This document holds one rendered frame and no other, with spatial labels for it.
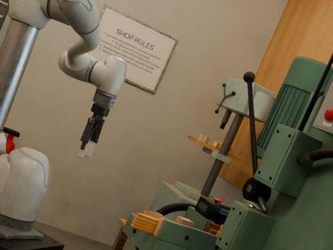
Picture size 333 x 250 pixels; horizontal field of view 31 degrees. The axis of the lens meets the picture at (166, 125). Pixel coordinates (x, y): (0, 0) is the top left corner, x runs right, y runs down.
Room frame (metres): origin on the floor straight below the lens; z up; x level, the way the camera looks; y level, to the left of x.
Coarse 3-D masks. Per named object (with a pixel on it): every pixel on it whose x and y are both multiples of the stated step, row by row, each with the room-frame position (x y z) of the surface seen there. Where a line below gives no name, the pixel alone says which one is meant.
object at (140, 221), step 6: (138, 216) 1.58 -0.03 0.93; (144, 216) 1.58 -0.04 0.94; (150, 216) 1.61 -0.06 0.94; (132, 222) 1.59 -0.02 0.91; (138, 222) 1.58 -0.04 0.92; (144, 222) 1.59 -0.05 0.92; (150, 222) 1.59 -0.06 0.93; (156, 222) 1.60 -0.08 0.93; (138, 228) 1.58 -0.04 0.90; (144, 228) 1.59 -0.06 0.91; (150, 228) 1.60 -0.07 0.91
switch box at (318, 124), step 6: (330, 90) 1.42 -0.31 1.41; (330, 96) 1.41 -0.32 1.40; (324, 102) 1.42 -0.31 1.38; (330, 102) 1.40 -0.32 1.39; (324, 108) 1.41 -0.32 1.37; (318, 114) 1.42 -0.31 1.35; (324, 114) 1.40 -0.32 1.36; (318, 120) 1.41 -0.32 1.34; (324, 120) 1.39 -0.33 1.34; (330, 120) 1.38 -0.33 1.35; (318, 126) 1.40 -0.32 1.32; (324, 126) 1.39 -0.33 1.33; (324, 132) 1.44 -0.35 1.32; (330, 132) 1.37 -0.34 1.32
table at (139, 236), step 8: (128, 224) 1.74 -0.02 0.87; (128, 232) 1.72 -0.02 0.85; (136, 232) 1.68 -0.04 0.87; (144, 232) 1.64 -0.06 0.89; (136, 240) 1.66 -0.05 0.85; (144, 240) 1.63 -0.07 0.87; (152, 240) 1.59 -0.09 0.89; (160, 240) 1.58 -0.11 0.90; (144, 248) 1.61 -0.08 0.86; (152, 248) 1.58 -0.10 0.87; (160, 248) 1.58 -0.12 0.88; (168, 248) 1.59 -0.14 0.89; (176, 248) 1.60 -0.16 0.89; (184, 248) 1.61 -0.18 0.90
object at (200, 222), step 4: (188, 208) 1.94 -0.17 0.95; (192, 208) 1.92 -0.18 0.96; (188, 212) 1.93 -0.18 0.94; (192, 212) 1.91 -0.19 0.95; (196, 212) 1.89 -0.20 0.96; (184, 216) 1.94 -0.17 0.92; (188, 216) 1.92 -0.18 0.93; (192, 216) 1.90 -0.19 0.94; (196, 216) 1.88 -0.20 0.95; (200, 216) 1.87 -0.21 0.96; (192, 220) 1.90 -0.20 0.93; (196, 220) 1.88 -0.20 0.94; (200, 220) 1.86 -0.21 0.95; (204, 220) 1.84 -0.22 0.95; (208, 220) 1.83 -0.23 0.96; (196, 224) 1.87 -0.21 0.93; (200, 224) 1.85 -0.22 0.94; (204, 224) 1.83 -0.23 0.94; (196, 228) 1.86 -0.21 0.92; (200, 228) 1.84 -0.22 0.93; (204, 228) 1.83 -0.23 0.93
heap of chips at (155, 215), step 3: (144, 213) 1.72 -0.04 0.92; (147, 213) 1.71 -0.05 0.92; (150, 213) 1.71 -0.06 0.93; (153, 213) 1.71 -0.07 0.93; (156, 213) 1.71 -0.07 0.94; (159, 213) 1.72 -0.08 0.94; (153, 216) 1.69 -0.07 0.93; (156, 216) 1.69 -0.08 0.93; (159, 216) 1.69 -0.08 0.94; (162, 216) 1.70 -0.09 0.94
